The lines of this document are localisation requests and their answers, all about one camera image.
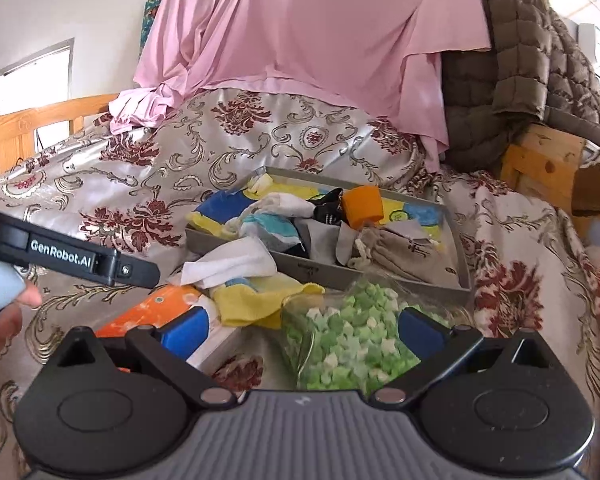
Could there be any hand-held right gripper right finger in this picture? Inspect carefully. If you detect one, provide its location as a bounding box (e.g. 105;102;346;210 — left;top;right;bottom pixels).
370;308;558;407

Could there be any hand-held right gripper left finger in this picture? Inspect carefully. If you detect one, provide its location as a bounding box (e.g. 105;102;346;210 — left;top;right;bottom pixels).
45;306;238;408

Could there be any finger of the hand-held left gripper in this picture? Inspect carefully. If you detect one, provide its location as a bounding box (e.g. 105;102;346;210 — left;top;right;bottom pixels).
117;255;161;290

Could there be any linen drawstring bag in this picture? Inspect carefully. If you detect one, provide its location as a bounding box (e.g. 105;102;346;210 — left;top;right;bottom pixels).
352;225;453;286

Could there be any bag of green paper stars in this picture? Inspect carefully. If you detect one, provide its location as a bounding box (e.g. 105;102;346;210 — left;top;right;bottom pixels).
280;277;453;393

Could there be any grey storage tray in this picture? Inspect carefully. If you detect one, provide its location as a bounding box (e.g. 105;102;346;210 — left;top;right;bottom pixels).
185;166;473;306

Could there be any grey cloth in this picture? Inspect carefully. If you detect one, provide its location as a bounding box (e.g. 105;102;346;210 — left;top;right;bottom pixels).
290;217;421;266

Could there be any white teal printed cloth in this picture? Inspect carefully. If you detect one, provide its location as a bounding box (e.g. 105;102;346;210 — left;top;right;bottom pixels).
240;212;306;251

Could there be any orange plastic cup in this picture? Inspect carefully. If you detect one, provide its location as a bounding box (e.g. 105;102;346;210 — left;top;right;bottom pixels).
341;185;384;228

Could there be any black sock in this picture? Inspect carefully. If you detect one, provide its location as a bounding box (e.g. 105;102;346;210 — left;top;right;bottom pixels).
310;187;348;228

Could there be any white textured muslin cloth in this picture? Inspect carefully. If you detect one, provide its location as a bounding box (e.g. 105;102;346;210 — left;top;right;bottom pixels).
240;195;316;226

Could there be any person's left hand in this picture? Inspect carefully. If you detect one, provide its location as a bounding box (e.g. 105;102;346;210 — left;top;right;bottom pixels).
0;284;43;376

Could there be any orange and white box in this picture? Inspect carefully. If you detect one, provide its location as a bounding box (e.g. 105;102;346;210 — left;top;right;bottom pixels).
94;284;251;376

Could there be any yellow cloth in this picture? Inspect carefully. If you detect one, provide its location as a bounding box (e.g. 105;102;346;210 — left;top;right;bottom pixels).
212;280;327;330

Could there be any white plain cloth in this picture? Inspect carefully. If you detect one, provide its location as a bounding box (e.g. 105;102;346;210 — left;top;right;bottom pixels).
167;236;278;291

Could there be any floral satin bedspread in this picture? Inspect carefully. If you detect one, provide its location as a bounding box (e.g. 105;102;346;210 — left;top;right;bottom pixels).
0;87;600;461

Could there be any window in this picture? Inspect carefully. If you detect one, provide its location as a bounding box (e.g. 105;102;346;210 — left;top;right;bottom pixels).
0;42;76;106

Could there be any brown quilted puffer jacket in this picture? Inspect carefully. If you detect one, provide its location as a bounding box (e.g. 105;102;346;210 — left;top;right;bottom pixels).
440;0;600;168

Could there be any pink bed sheet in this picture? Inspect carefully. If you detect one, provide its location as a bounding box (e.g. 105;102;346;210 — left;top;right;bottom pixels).
109;0;496;161

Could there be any white air conditioner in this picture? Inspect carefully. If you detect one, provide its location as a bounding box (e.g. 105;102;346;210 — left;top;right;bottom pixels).
575;22;600;56

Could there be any wooden bed rail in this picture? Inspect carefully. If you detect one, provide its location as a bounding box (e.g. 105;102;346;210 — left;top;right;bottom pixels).
0;92;121;178

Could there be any wooden bunk frame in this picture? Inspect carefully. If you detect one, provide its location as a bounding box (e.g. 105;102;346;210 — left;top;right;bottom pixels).
500;122;600;246

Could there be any teal patterned wall poster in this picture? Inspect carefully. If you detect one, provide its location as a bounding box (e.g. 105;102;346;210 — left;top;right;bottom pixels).
139;0;166;58

